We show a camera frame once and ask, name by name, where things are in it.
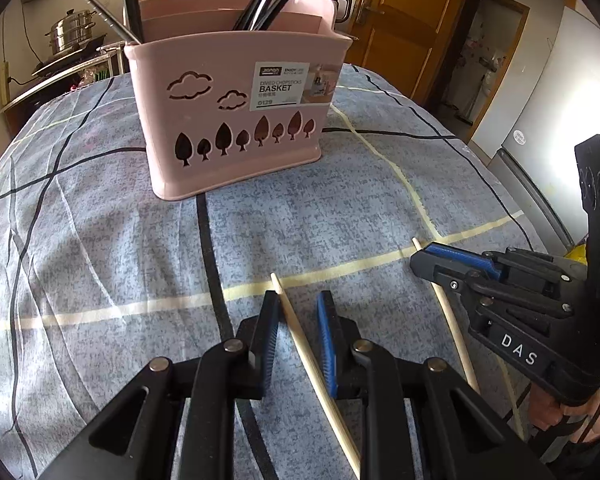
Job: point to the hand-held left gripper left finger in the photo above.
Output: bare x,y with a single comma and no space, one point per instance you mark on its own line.
267,355

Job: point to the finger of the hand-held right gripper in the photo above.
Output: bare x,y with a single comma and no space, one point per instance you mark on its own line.
432,267
455,254

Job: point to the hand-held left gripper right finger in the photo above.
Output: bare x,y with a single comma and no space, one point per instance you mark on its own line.
327,340

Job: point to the wooden chopstick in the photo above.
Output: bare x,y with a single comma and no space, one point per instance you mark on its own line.
305,350
455,335

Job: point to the pink plastic utensil basket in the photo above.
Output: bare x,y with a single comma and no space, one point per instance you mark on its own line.
150,125

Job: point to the metal chopstick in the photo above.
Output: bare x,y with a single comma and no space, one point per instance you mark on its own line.
100,12
104,8

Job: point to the person's right hand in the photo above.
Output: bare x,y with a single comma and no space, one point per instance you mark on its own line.
542,410

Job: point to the silver refrigerator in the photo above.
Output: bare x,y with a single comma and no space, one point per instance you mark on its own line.
555,110

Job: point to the wooden door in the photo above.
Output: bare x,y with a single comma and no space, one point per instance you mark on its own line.
405,10

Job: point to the white electric kettle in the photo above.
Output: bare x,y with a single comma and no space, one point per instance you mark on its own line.
342,5

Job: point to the metal side rack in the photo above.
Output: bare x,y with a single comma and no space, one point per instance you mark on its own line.
30,95

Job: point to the black induction cooker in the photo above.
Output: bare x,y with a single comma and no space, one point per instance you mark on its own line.
60,65

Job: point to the steel steamer pot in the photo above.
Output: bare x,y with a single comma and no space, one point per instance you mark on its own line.
70,32

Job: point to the beige power strip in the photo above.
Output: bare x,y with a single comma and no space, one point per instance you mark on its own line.
5,82

